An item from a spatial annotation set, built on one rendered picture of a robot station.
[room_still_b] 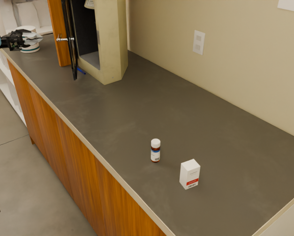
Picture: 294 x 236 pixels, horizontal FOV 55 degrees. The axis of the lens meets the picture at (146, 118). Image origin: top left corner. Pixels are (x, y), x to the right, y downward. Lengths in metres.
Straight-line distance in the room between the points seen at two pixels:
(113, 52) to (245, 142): 0.80
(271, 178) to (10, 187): 1.92
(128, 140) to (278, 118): 0.66
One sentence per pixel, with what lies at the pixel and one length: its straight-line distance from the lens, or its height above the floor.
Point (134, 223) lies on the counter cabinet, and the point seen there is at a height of 0.69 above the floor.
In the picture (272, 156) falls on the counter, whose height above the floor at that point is 0.94.
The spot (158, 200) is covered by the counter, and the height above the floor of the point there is 0.94.
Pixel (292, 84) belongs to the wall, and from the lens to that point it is 1.29.
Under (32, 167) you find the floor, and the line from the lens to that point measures 2.57.
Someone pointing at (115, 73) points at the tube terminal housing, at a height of 0.99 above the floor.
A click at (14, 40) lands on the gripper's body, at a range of 1.52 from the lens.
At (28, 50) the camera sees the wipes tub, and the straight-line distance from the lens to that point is 2.13.
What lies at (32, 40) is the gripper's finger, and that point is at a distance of 1.56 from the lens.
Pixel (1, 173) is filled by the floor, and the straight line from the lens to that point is 2.62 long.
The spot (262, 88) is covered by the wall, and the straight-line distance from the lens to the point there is 1.36.
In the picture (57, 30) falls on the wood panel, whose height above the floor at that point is 1.16.
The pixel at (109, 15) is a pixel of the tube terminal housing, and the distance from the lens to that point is 1.47.
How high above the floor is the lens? 1.67
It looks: 34 degrees down
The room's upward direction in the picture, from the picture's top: straight up
